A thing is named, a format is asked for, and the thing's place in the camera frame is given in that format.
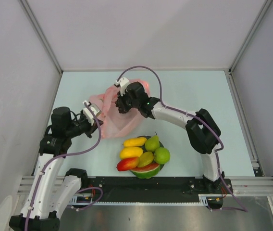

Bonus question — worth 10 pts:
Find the blue ceramic plate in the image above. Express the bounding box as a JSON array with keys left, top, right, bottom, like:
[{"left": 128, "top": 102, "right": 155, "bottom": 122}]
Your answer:
[{"left": 126, "top": 135, "right": 166, "bottom": 176}]

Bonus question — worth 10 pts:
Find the yellow fake mango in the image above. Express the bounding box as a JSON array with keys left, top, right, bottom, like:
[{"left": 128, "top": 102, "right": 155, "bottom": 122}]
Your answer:
[{"left": 119, "top": 147, "right": 144, "bottom": 159}]

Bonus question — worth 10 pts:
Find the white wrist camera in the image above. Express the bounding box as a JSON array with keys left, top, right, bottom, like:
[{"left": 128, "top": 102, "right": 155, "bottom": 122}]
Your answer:
[
  {"left": 82, "top": 101, "right": 101, "bottom": 126},
  {"left": 114, "top": 77, "right": 130, "bottom": 96}
]

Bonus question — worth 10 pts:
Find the white slotted cable duct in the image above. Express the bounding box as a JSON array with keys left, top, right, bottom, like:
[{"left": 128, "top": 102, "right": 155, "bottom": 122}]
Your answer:
[{"left": 68, "top": 193, "right": 93, "bottom": 206}]

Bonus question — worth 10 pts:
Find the green fake guava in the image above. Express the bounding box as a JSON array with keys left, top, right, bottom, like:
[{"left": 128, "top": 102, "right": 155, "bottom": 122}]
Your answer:
[{"left": 145, "top": 134, "right": 160, "bottom": 152}]

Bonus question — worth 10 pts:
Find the yellow fake banana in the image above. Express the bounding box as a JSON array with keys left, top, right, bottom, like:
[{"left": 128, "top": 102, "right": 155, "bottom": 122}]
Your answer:
[{"left": 123, "top": 137, "right": 147, "bottom": 147}]

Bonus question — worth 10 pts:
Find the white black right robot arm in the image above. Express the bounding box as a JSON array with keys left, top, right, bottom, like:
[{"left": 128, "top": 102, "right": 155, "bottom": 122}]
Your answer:
[{"left": 115, "top": 78, "right": 224, "bottom": 193}]

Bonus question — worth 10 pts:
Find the pink plastic bag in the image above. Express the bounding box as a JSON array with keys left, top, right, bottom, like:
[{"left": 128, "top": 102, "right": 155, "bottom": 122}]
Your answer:
[{"left": 89, "top": 85, "right": 145, "bottom": 139}]

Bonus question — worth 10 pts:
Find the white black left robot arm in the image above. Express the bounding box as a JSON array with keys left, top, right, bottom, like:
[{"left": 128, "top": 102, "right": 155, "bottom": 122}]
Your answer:
[{"left": 9, "top": 101, "right": 103, "bottom": 231}]

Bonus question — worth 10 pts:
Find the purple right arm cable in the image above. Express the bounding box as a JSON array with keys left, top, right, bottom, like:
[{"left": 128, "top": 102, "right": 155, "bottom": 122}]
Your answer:
[{"left": 116, "top": 65, "right": 224, "bottom": 179}]

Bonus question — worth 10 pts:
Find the red fake watermelon slice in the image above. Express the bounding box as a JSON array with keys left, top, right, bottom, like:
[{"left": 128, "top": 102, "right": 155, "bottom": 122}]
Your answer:
[{"left": 130, "top": 162, "right": 161, "bottom": 179}]

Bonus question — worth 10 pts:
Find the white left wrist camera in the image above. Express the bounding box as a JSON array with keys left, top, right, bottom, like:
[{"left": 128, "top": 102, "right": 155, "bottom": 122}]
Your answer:
[{"left": 82, "top": 101, "right": 101, "bottom": 126}]

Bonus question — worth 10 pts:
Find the aluminium frame rail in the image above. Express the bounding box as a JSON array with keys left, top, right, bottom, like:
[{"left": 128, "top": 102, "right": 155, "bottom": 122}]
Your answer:
[{"left": 18, "top": 0, "right": 63, "bottom": 74}]

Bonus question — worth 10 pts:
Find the yellow fake starfruit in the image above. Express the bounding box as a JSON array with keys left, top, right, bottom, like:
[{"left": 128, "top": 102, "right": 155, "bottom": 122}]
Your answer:
[{"left": 137, "top": 152, "right": 154, "bottom": 167}]

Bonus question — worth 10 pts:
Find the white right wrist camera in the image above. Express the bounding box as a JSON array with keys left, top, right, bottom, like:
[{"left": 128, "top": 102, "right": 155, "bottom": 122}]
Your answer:
[{"left": 114, "top": 77, "right": 130, "bottom": 96}]

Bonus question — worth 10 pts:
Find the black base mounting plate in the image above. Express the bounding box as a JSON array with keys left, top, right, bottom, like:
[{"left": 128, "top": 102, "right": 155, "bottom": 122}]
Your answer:
[{"left": 87, "top": 177, "right": 233, "bottom": 203}]

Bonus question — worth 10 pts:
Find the red orange fake mango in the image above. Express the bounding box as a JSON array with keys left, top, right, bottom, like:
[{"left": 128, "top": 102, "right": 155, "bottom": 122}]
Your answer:
[{"left": 116, "top": 157, "right": 139, "bottom": 171}]

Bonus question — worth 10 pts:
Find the green fake apple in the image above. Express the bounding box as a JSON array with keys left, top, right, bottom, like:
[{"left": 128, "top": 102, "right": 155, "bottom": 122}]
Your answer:
[{"left": 154, "top": 147, "right": 171, "bottom": 165}]

